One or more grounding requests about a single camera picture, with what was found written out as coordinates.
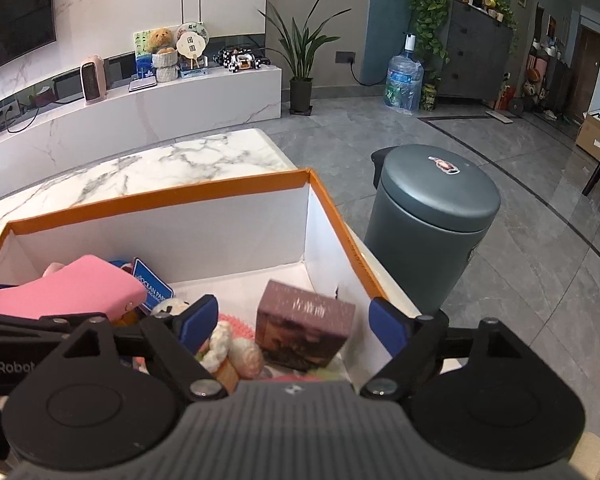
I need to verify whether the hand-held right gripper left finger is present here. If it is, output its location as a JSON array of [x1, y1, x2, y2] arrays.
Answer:
[[27, 295, 231, 401]]

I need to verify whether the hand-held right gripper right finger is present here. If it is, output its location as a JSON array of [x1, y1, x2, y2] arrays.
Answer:
[[360, 296, 523, 401]]

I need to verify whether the white crochet bunny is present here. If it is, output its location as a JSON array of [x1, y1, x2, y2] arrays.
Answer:
[[152, 299, 233, 373]]

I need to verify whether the pink wallet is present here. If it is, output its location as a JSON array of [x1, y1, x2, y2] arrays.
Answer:
[[0, 254, 148, 322]]

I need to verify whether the orange-rimmed white cardboard box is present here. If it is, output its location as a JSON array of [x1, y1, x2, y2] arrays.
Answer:
[[0, 167, 421, 392]]

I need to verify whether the dark card box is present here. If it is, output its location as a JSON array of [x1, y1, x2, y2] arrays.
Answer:
[[255, 280, 357, 372]]

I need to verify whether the blue printed tag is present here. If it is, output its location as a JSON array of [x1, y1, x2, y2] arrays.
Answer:
[[130, 257, 174, 311]]

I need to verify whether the pink crochet toy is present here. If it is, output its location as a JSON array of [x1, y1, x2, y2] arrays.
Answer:
[[230, 339, 266, 379]]

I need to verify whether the grey-green trash can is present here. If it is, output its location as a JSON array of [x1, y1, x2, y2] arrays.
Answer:
[[364, 144, 502, 313]]

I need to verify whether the white marble television console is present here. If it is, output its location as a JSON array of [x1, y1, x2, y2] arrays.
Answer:
[[0, 64, 284, 202]]

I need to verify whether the pink space heater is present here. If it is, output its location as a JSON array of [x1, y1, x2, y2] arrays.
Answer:
[[81, 57, 107, 106]]

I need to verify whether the white fan with characters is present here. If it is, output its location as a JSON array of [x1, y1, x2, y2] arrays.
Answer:
[[175, 35, 203, 69]]

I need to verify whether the brown teddy bear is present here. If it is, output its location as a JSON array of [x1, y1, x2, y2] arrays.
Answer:
[[147, 27, 177, 55]]

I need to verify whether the blue water jug with pump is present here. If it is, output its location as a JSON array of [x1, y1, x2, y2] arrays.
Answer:
[[384, 32, 425, 113]]

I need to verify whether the black and white toy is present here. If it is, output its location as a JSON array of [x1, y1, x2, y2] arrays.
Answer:
[[217, 46, 271, 74]]

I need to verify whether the potted plant with long leaves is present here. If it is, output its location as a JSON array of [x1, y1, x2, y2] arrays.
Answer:
[[257, 2, 353, 115]]

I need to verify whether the round paper fan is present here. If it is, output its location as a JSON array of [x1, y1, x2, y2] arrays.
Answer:
[[177, 22, 211, 47]]

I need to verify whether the dark grey cabinet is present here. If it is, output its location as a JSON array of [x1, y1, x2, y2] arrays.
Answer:
[[437, 0, 513, 101]]

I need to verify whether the brown cardboard box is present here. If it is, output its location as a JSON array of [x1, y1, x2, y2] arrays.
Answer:
[[575, 109, 600, 159]]

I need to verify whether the cluttered storage shelf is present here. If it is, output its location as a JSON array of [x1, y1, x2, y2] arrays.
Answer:
[[522, 39, 574, 114]]

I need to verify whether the brown door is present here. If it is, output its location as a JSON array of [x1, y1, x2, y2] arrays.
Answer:
[[567, 25, 600, 119]]

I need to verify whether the black power cable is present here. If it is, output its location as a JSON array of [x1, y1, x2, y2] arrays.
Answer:
[[5, 102, 56, 134]]

